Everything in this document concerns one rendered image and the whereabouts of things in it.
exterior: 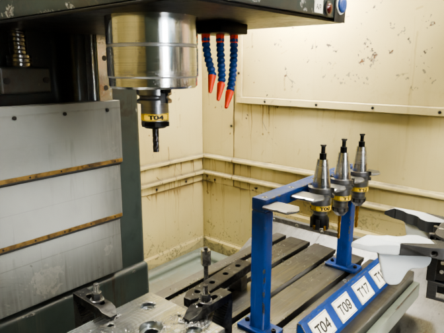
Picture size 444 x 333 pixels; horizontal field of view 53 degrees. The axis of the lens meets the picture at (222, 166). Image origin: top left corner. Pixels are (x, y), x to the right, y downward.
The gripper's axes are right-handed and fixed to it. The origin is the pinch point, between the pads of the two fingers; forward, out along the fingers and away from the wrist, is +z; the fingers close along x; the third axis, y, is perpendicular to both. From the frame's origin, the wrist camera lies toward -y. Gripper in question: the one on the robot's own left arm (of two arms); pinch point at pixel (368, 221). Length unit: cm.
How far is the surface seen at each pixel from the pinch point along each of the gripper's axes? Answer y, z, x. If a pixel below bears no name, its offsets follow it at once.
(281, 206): 8.4, 24.9, 22.5
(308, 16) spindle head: -29.3, 17.9, 17.3
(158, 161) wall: 20, 115, 80
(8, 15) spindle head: -30, 68, -9
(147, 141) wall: 10, 115, 74
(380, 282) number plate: 37, 12, 58
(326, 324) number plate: 36.3, 15.8, 28.7
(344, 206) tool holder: 15, 20, 49
